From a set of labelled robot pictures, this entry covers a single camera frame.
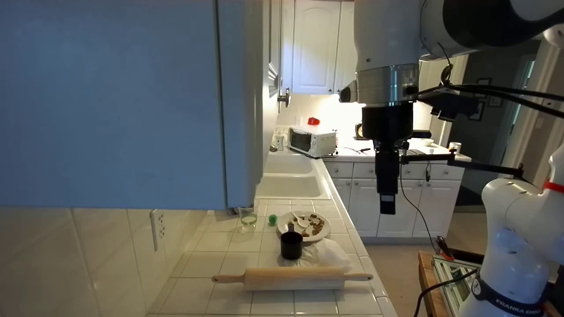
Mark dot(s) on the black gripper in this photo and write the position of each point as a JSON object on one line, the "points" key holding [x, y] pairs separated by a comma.
{"points": [[387, 128]]}

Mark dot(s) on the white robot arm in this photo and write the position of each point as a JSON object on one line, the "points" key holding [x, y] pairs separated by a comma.
{"points": [[525, 233]]}

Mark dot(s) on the blue near cabinet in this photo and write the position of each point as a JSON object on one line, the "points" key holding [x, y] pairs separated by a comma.
{"points": [[128, 103]]}

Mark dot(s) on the white lower cabinets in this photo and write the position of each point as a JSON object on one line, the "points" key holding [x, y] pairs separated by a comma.
{"points": [[423, 205]]}

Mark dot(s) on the white toaster oven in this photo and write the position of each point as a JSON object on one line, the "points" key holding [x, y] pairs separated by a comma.
{"points": [[312, 142]]}

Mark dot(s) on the red object on oven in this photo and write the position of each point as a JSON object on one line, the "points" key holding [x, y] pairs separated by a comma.
{"points": [[313, 122]]}

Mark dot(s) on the plate with food scraps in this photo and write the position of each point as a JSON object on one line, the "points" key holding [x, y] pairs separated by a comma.
{"points": [[308, 225]]}

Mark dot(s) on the white double sink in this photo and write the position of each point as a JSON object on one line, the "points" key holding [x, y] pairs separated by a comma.
{"points": [[290, 177]]}

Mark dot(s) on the crumpled white paper towel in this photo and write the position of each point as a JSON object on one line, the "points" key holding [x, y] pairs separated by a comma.
{"points": [[326, 253]]}

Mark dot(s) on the black measuring cup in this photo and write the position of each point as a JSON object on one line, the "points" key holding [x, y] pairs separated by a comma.
{"points": [[290, 246]]}

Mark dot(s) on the small green cap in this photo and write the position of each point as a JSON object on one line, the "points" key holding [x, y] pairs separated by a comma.
{"points": [[271, 221]]}

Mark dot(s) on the clear glass with green rim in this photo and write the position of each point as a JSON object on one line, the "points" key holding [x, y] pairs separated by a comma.
{"points": [[246, 219]]}

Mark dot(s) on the wooden rolling pin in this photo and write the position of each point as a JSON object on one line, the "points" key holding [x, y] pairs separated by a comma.
{"points": [[292, 279]]}

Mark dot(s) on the white wall outlet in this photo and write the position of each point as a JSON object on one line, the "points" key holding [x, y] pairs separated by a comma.
{"points": [[156, 223]]}

